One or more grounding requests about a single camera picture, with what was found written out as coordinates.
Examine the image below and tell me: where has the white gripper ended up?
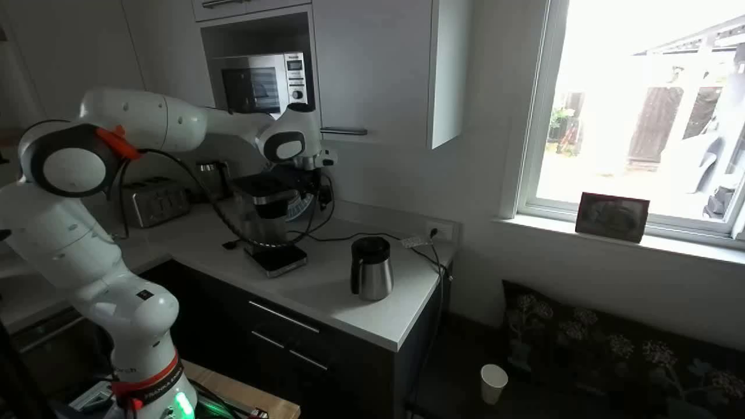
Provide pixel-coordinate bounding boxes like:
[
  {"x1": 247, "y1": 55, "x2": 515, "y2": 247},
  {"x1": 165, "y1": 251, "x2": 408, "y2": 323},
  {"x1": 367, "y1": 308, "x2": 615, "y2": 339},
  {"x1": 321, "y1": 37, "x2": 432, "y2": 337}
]
[{"x1": 296, "y1": 147, "x2": 339, "y2": 208}]

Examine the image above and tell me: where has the steel thermal coffee carafe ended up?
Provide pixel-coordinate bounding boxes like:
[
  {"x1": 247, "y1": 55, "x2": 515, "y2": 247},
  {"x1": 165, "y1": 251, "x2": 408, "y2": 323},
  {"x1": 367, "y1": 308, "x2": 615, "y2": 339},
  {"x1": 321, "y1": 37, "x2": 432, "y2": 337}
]
[{"x1": 349, "y1": 236, "x2": 396, "y2": 306}]

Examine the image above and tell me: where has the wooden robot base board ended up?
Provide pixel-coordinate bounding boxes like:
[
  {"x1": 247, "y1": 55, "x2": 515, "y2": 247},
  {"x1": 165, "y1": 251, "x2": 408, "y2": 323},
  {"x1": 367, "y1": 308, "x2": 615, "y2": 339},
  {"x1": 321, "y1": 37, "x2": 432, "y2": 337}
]
[{"x1": 179, "y1": 359, "x2": 302, "y2": 419}]

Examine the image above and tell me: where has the black drip coffee machine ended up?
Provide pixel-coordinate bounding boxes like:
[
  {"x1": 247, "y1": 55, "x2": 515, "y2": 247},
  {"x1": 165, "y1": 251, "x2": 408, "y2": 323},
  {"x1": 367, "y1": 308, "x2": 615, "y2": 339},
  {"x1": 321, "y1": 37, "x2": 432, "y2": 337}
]
[{"x1": 232, "y1": 169, "x2": 330, "y2": 280}]

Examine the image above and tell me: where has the silver microwave oven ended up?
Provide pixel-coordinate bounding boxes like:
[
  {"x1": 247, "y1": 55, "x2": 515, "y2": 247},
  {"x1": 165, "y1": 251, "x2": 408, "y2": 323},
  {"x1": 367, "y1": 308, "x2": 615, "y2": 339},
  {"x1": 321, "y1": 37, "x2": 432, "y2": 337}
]
[{"x1": 218, "y1": 49, "x2": 313, "y2": 116}]

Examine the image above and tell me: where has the silver toaster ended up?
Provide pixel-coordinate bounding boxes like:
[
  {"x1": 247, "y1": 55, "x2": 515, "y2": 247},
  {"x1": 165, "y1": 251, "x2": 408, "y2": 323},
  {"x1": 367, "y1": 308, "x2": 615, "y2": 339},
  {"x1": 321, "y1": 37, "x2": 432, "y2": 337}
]
[{"x1": 122, "y1": 176, "x2": 193, "y2": 231}]

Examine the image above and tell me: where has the dark base cabinet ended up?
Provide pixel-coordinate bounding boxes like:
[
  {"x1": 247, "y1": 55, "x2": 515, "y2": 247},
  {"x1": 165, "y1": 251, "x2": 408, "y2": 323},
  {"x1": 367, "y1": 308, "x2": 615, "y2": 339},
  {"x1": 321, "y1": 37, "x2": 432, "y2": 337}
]
[{"x1": 13, "y1": 259, "x2": 451, "y2": 419}]

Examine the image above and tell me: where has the white paper cup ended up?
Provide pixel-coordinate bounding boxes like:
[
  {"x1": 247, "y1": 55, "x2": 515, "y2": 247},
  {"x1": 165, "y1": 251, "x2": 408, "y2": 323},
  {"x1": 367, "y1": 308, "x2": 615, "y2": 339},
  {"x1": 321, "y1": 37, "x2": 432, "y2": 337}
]
[{"x1": 477, "y1": 361, "x2": 512, "y2": 408}]

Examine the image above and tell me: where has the white tall cabinet door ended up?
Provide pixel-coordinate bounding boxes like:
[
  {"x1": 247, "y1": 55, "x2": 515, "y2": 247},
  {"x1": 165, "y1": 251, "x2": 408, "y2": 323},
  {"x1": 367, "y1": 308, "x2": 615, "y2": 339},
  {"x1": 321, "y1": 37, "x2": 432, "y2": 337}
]
[{"x1": 0, "y1": 0, "x2": 200, "y2": 132}]

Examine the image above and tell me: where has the black power cord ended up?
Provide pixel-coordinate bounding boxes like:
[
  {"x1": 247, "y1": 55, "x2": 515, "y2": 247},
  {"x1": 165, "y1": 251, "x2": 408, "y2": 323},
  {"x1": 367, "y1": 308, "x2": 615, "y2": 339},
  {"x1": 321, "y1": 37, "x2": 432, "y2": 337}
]
[{"x1": 306, "y1": 229, "x2": 454, "y2": 275}]

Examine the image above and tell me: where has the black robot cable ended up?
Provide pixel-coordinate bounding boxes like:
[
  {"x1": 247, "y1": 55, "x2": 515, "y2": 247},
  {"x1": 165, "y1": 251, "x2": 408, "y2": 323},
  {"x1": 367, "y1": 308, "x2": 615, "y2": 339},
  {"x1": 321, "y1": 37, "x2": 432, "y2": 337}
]
[{"x1": 114, "y1": 147, "x2": 327, "y2": 251}]

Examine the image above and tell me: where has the white wall power outlet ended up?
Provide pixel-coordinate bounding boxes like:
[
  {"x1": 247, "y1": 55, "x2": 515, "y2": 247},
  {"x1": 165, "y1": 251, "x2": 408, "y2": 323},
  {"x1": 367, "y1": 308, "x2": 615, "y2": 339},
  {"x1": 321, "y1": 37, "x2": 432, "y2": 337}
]
[{"x1": 423, "y1": 219, "x2": 454, "y2": 243}]

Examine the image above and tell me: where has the white wall cabinet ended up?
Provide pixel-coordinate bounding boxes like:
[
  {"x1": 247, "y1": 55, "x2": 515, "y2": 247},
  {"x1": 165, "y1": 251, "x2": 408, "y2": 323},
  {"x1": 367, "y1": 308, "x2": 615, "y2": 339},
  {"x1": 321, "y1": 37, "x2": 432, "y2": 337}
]
[{"x1": 312, "y1": 0, "x2": 473, "y2": 152}]

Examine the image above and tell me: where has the long silver drawer handle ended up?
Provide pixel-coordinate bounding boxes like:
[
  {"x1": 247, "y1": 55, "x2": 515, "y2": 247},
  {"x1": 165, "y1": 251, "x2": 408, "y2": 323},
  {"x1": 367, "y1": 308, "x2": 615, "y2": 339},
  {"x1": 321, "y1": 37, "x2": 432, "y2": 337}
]
[{"x1": 247, "y1": 299, "x2": 321, "y2": 337}]

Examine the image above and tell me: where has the short silver drawer handle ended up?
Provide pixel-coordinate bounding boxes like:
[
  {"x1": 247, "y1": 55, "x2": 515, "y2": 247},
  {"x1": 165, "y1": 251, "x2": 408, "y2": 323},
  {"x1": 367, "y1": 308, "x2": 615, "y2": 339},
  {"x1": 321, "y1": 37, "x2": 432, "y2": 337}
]
[
  {"x1": 248, "y1": 328, "x2": 289, "y2": 353},
  {"x1": 285, "y1": 347, "x2": 330, "y2": 374}
]

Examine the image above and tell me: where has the white window frame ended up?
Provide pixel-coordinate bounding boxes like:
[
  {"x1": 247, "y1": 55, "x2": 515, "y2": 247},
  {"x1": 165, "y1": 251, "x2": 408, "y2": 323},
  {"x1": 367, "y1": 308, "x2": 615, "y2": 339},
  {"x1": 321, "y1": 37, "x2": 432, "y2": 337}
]
[{"x1": 506, "y1": 0, "x2": 745, "y2": 251}]

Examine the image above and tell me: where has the dark picture frame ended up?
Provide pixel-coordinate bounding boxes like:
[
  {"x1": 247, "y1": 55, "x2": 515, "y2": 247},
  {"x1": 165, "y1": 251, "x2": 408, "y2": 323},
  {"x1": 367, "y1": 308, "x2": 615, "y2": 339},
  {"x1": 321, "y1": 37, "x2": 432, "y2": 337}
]
[{"x1": 572, "y1": 191, "x2": 651, "y2": 245}]

